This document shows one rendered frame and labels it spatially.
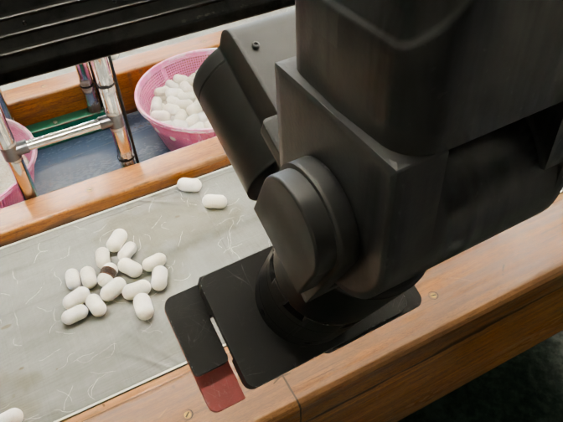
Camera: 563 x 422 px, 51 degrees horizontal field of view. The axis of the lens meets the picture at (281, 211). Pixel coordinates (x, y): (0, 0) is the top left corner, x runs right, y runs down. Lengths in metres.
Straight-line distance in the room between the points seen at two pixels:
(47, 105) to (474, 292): 0.81
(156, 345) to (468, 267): 0.39
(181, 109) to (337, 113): 0.93
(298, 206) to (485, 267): 0.64
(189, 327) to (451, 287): 0.47
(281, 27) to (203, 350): 0.18
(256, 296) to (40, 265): 0.58
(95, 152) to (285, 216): 0.98
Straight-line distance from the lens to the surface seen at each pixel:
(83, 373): 0.74
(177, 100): 1.11
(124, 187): 0.91
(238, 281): 0.33
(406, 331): 0.70
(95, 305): 0.77
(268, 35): 0.25
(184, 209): 0.88
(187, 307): 0.34
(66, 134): 0.90
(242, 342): 0.32
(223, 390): 0.34
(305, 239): 0.16
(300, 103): 0.17
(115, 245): 0.83
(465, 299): 0.74
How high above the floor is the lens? 1.34
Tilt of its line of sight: 44 degrees down
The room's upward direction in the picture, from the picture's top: 3 degrees counter-clockwise
